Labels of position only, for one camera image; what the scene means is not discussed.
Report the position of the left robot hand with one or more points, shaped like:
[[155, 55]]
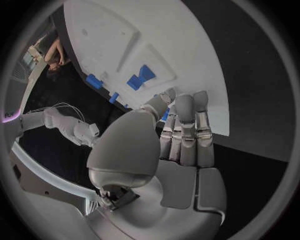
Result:
[[178, 180]]

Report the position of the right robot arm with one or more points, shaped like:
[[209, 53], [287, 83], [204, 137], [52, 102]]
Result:
[[63, 124]]

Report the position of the white task board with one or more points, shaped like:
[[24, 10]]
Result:
[[168, 33]]

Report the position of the blue peg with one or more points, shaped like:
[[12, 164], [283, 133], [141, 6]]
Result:
[[166, 114], [114, 97]]

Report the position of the blue block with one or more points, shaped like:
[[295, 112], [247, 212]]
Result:
[[134, 83], [147, 73]]

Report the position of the blue cylinder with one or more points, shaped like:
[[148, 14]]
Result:
[[93, 81]]

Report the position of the person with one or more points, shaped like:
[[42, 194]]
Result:
[[55, 54]]

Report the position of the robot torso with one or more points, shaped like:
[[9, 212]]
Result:
[[17, 99]]

